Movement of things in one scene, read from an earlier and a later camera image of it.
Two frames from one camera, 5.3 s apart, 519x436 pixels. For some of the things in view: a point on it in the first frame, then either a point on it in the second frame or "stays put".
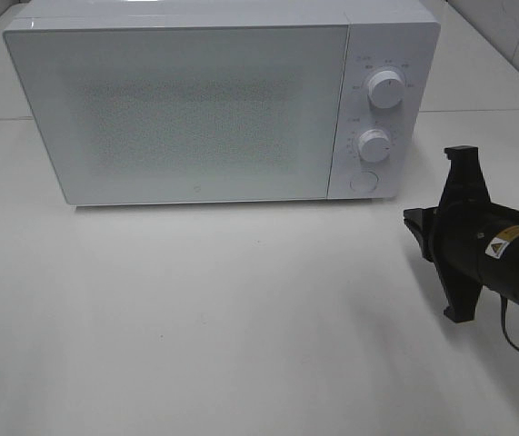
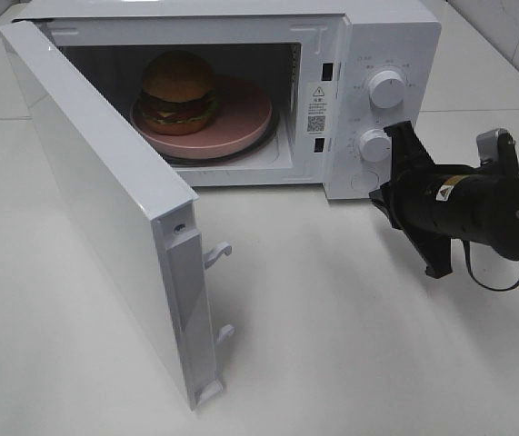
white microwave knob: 385,89 stays put
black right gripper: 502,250 → 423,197
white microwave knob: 374,145 stays put
